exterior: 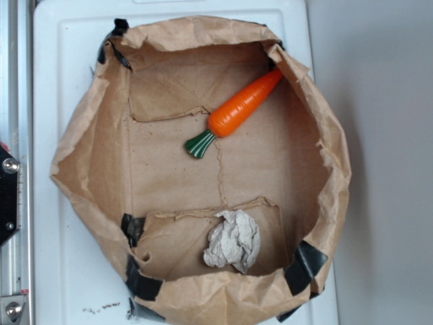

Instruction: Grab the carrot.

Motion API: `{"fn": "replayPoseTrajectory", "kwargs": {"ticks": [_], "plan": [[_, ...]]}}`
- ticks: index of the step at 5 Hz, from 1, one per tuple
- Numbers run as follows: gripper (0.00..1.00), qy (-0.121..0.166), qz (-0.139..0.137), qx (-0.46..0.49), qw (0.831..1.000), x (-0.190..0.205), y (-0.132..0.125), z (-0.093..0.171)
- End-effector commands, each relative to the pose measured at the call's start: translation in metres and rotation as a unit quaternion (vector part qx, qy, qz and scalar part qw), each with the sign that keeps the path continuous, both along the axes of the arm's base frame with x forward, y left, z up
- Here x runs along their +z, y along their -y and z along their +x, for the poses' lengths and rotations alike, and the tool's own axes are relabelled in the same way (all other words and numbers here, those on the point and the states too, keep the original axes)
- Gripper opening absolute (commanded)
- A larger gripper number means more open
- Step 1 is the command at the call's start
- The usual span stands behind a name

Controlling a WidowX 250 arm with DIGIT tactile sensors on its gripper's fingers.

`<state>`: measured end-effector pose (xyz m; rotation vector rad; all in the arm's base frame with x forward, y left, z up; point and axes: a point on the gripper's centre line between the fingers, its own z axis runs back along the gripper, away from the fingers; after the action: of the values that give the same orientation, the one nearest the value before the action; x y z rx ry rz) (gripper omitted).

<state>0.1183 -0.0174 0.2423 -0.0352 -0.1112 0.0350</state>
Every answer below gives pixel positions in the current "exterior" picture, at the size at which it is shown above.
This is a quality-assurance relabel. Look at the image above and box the white plastic tray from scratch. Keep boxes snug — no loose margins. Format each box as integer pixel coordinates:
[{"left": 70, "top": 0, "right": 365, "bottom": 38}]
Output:
[{"left": 32, "top": 0, "right": 340, "bottom": 325}]

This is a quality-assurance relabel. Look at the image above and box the black mounting plate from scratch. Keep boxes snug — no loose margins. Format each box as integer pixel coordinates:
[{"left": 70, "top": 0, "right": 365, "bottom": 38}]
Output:
[{"left": 0, "top": 142, "right": 20, "bottom": 247}]

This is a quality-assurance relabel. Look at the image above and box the crumpled white paper ball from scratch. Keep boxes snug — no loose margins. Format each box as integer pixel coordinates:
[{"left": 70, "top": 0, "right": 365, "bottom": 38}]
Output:
[{"left": 203, "top": 209, "right": 261, "bottom": 274}]

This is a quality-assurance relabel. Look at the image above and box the brown paper bag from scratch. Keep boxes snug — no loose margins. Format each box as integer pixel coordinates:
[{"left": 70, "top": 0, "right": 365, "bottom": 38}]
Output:
[{"left": 51, "top": 16, "right": 351, "bottom": 324}]

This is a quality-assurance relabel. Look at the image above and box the orange plastic toy carrot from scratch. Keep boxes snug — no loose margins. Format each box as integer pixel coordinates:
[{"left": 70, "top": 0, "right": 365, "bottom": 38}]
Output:
[{"left": 184, "top": 68, "right": 284, "bottom": 159}]

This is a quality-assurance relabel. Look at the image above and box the aluminium frame rail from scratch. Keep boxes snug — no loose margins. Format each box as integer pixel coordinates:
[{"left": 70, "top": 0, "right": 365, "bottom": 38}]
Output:
[{"left": 1, "top": 1, "right": 37, "bottom": 324}]

